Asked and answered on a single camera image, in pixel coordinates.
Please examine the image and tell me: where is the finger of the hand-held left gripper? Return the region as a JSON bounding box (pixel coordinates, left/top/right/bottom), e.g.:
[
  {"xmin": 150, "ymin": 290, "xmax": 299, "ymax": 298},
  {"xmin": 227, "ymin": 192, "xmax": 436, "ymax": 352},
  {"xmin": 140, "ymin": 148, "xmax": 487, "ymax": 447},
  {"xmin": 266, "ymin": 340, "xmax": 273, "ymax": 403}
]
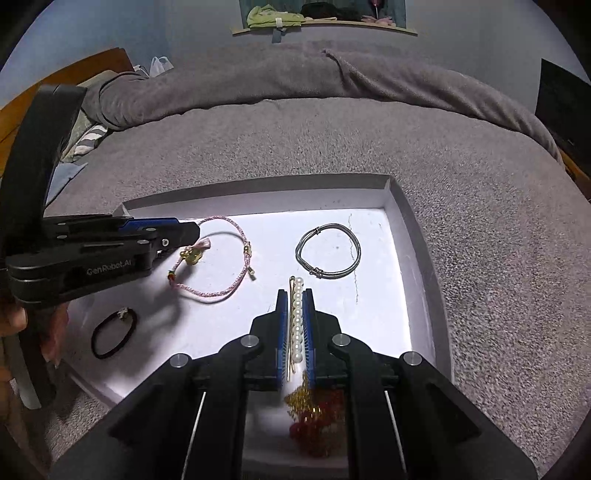
[
  {"xmin": 117, "ymin": 217, "xmax": 201, "ymax": 246},
  {"xmin": 138, "ymin": 234, "xmax": 184, "ymax": 260}
]

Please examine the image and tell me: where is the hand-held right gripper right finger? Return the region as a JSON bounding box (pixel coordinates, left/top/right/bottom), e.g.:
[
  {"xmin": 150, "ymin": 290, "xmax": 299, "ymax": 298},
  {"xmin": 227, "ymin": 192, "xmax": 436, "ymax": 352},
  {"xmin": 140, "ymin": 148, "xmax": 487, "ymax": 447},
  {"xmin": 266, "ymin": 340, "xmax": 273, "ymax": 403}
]
[{"xmin": 302, "ymin": 289, "xmax": 539, "ymax": 480}]

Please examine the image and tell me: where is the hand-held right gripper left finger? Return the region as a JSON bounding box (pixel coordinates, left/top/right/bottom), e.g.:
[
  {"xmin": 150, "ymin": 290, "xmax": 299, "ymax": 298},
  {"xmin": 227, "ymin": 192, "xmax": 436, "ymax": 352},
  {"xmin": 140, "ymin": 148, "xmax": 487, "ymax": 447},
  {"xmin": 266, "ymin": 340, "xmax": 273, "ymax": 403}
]
[{"xmin": 48, "ymin": 289, "xmax": 290, "ymax": 480}]

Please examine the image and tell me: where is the pearl hair clip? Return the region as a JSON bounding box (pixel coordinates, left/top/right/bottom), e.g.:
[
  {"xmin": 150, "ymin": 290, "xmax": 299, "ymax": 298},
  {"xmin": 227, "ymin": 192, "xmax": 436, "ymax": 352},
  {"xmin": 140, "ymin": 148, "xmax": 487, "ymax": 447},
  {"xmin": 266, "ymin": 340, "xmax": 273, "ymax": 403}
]
[{"xmin": 287, "ymin": 275, "xmax": 306, "ymax": 382}]

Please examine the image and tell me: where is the silver multi-wire bangle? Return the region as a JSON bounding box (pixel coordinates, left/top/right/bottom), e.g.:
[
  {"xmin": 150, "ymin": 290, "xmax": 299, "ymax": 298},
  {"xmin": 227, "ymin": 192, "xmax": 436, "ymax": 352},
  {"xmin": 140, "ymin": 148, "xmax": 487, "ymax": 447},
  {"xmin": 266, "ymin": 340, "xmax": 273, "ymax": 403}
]
[{"xmin": 295, "ymin": 222, "xmax": 362, "ymax": 280}]

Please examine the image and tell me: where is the pink cord bracelet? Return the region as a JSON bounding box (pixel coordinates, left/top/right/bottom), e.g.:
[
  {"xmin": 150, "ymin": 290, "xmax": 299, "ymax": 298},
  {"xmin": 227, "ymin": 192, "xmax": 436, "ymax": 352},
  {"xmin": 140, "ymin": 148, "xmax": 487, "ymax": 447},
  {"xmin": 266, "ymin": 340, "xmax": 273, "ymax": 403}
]
[{"xmin": 167, "ymin": 215, "xmax": 259, "ymax": 304}]

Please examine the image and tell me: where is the black hair tie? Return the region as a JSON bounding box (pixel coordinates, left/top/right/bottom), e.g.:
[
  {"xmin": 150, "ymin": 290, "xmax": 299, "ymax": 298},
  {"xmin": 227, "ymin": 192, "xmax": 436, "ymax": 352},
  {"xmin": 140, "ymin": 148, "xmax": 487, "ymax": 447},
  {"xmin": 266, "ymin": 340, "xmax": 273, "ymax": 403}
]
[{"xmin": 90, "ymin": 306, "xmax": 140, "ymax": 360}]

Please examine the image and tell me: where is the grey cardboard box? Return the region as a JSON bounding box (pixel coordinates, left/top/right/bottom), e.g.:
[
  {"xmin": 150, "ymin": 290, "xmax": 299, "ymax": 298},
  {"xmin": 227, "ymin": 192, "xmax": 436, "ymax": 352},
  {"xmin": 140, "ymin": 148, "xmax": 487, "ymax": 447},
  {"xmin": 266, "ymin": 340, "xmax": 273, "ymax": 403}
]
[{"xmin": 60, "ymin": 173, "xmax": 456, "ymax": 468}]

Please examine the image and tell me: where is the red bead gold chain necklace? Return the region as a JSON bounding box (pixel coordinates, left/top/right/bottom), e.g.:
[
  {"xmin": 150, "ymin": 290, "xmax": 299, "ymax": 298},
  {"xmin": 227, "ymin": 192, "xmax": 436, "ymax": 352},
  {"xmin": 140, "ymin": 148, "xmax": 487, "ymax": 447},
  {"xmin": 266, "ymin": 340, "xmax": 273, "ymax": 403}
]
[{"xmin": 283, "ymin": 373, "xmax": 348, "ymax": 459}]

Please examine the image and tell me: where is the person's left hand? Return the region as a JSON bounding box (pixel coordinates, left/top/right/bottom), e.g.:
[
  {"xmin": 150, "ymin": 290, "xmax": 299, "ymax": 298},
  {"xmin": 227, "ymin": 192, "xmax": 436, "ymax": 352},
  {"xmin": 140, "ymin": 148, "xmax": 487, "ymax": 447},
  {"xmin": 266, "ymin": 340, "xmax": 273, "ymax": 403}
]
[{"xmin": 0, "ymin": 304, "xmax": 71, "ymax": 366}]

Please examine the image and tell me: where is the blue blanket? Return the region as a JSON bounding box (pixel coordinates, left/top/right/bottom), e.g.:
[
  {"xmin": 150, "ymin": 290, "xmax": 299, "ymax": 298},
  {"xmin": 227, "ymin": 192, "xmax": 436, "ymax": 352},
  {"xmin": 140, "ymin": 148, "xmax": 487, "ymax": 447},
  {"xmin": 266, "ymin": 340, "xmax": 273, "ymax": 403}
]
[{"xmin": 43, "ymin": 159, "xmax": 89, "ymax": 205}]

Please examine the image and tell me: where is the striped pillow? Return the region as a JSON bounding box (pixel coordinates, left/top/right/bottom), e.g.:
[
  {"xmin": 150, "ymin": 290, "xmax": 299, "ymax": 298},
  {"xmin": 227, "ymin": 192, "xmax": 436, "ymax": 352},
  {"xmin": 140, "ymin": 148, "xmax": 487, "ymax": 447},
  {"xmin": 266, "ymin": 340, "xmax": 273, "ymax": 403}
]
[{"xmin": 71, "ymin": 122, "xmax": 110, "ymax": 156}]

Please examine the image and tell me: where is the olive pillow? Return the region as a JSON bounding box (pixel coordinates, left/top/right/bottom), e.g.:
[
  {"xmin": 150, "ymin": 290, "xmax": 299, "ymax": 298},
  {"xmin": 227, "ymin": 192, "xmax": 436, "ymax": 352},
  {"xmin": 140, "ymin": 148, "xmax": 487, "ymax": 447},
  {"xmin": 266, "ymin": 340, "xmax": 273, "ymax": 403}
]
[{"xmin": 61, "ymin": 108, "xmax": 95, "ymax": 162}]

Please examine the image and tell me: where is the wooden headboard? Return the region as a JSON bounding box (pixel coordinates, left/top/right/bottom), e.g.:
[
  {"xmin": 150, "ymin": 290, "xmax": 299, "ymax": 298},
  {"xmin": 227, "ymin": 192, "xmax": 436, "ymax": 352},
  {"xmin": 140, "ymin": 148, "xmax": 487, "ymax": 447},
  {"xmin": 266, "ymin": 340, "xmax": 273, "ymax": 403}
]
[{"xmin": 0, "ymin": 48, "xmax": 133, "ymax": 145}]

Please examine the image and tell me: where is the green cloth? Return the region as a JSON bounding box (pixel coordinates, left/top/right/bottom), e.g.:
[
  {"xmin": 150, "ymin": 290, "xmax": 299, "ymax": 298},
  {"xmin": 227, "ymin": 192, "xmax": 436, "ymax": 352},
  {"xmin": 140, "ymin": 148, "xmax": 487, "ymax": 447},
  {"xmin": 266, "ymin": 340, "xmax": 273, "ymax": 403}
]
[{"xmin": 246, "ymin": 4, "xmax": 306, "ymax": 44}]

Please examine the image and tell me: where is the grey duvet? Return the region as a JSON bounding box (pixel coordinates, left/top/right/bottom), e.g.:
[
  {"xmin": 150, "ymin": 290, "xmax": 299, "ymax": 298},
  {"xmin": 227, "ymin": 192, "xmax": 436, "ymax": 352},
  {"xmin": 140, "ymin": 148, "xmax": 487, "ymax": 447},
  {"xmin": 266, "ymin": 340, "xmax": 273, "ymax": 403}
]
[{"xmin": 84, "ymin": 39, "xmax": 565, "ymax": 163}]

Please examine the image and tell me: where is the teal curtain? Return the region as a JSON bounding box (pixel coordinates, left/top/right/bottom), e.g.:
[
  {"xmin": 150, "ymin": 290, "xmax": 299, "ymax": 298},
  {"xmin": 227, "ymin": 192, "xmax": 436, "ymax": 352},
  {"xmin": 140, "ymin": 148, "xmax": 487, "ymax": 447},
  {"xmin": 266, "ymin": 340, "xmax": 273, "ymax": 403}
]
[{"xmin": 239, "ymin": 0, "xmax": 407, "ymax": 22}]

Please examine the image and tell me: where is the windowsill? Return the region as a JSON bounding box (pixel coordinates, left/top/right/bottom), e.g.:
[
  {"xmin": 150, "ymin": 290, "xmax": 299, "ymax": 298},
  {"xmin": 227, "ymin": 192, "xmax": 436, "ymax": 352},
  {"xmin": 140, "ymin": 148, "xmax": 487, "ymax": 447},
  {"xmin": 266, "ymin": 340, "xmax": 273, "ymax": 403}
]
[{"xmin": 230, "ymin": 19, "xmax": 419, "ymax": 37}]

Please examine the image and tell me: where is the black cloth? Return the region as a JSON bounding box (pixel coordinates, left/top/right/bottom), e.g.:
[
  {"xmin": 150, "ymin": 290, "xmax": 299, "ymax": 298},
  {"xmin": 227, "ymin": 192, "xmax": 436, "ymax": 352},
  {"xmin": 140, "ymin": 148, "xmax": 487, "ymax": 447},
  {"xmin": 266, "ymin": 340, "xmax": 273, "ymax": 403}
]
[{"xmin": 300, "ymin": 2, "xmax": 361, "ymax": 22}]

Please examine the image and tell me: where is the wooden television stand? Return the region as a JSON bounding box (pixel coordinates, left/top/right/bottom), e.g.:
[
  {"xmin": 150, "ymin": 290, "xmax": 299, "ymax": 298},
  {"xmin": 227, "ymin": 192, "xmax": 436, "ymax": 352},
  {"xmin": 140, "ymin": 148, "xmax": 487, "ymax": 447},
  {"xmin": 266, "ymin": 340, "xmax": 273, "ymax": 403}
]
[{"xmin": 556, "ymin": 142, "xmax": 591, "ymax": 200}]

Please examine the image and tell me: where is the black television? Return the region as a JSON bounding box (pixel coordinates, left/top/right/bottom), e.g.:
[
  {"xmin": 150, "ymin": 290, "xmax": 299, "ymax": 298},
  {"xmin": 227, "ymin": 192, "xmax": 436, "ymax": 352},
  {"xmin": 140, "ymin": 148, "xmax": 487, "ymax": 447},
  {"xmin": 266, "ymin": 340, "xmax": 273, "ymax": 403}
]
[{"xmin": 534, "ymin": 57, "xmax": 591, "ymax": 154}]

